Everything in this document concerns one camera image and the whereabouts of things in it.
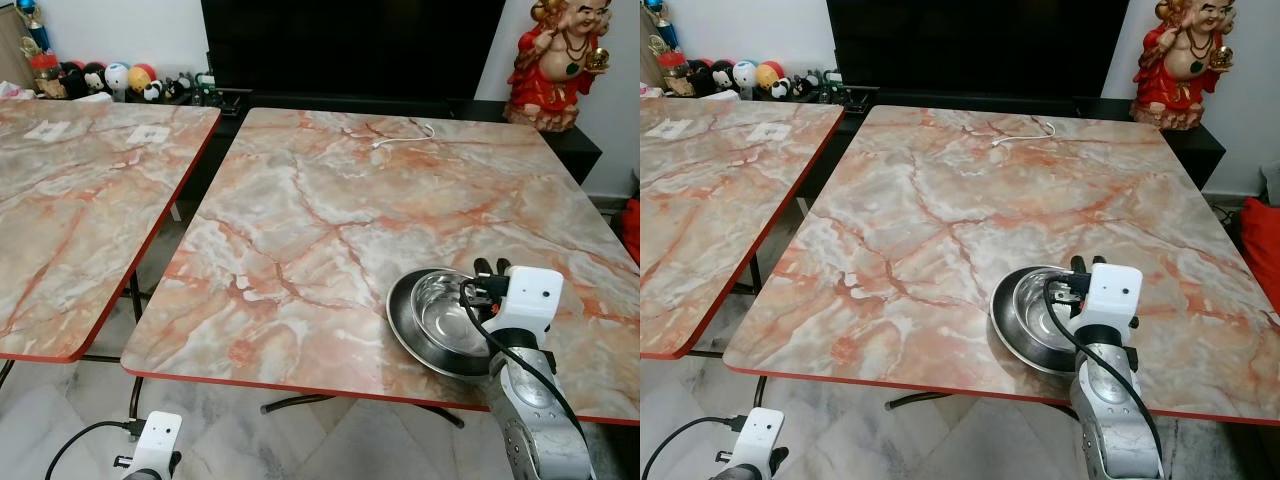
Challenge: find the red laughing Buddha statue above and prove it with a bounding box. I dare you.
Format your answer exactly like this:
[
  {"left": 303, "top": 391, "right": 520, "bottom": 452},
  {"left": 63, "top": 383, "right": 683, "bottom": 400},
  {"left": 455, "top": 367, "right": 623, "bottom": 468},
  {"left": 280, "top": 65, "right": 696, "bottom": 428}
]
[
  {"left": 1130, "top": 0, "right": 1241, "bottom": 131},
  {"left": 504, "top": 0, "right": 610, "bottom": 133}
]

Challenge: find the small marble folding table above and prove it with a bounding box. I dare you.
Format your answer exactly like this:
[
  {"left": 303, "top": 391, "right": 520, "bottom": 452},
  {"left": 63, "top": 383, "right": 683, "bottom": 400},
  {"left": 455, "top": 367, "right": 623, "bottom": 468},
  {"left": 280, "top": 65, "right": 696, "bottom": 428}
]
[
  {"left": 640, "top": 96, "right": 847, "bottom": 360},
  {"left": 0, "top": 98, "right": 223, "bottom": 364}
]

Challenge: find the red cushion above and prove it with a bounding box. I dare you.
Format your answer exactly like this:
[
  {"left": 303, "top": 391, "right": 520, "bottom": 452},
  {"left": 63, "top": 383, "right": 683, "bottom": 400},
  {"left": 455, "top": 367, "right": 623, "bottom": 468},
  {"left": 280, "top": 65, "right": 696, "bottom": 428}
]
[
  {"left": 1239, "top": 197, "right": 1280, "bottom": 285},
  {"left": 620, "top": 197, "right": 641, "bottom": 264}
]

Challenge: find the black television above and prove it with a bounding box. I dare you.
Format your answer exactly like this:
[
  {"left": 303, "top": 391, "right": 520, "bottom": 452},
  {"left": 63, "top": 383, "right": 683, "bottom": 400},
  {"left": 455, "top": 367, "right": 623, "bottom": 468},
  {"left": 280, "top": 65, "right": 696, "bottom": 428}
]
[
  {"left": 826, "top": 0, "right": 1132, "bottom": 101},
  {"left": 200, "top": 0, "right": 509, "bottom": 102}
]

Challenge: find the gold and blue trophy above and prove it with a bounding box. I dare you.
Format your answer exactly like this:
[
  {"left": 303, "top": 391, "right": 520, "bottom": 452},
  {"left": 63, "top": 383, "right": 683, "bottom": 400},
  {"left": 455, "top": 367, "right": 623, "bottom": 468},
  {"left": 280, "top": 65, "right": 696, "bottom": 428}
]
[
  {"left": 644, "top": 0, "right": 683, "bottom": 53},
  {"left": 14, "top": 0, "right": 53, "bottom": 53}
]

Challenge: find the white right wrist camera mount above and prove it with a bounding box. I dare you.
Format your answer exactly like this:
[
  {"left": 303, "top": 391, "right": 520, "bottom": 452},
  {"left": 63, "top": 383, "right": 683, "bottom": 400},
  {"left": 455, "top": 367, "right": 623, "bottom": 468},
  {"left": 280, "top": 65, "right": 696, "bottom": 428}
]
[
  {"left": 1074, "top": 262, "right": 1144, "bottom": 347},
  {"left": 488, "top": 266, "right": 564, "bottom": 351}
]

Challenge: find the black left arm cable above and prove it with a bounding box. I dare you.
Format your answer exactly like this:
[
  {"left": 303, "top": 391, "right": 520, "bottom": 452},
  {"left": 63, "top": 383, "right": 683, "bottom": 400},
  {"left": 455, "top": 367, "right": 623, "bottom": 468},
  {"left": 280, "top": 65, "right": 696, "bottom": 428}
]
[
  {"left": 642, "top": 415, "right": 746, "bottom": 480},
  {"left": 44, "top": 420, "right": 141, "bottom": 480}
]

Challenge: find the white cable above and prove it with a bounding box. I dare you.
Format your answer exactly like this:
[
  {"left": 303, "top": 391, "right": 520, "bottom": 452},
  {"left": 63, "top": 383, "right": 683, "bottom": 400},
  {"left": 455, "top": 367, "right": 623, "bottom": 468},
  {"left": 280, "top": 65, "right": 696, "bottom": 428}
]
[
  {"left": 992, "top": 118, "right": 1057, "bottom": 149},
  {"left": 371, "top": 122, "right": 437, "bottom": 152}
]

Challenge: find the large marble folding table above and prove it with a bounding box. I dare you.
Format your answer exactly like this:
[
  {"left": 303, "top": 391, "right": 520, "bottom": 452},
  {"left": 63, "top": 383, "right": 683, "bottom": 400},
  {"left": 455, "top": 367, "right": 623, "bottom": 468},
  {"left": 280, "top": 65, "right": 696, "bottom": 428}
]
[
  {"left": 722, "top": 103, "right": 1280, "bottom": 423},
  {"left": 120, "top": 105, "right": 641, "bottom": 427}
]

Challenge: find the stainless steel bowl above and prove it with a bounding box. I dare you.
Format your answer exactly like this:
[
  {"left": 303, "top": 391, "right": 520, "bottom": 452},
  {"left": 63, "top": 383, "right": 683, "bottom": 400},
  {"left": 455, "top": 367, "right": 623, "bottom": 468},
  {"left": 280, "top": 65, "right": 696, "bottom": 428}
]
[
  {"left": 411, "top": 270, "right": 493, "bottom": 360},
  {"left": 1012, "top": 268, "right": 1083, "bottom": 357}
]

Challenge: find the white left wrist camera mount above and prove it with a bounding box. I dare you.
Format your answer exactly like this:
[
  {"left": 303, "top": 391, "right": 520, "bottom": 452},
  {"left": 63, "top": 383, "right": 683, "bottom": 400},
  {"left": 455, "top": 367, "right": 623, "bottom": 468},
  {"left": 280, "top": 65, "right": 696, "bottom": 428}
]
[
  {"left": 733, "top": 407, "right": 787, "bottom": 480},
  {"left": 128, "top": 411, "right": 184, "bottom": 480}
]

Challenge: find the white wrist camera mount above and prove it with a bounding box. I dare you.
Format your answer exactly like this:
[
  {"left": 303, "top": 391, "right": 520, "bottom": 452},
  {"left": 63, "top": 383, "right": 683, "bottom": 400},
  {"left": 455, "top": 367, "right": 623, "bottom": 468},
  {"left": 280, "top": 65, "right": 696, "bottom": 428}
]
[
  {"left": 733, "top": 407, "right": 787, "bottom": 480},
  {"left": 128, "top": 411, "right": 184, "bottom": 480},
  {"left": 1074, "top": 262, "right": 1144, "bottom": 347},
  {"left": 488, "top": 266, "right": 564, "bottom": 351}
]

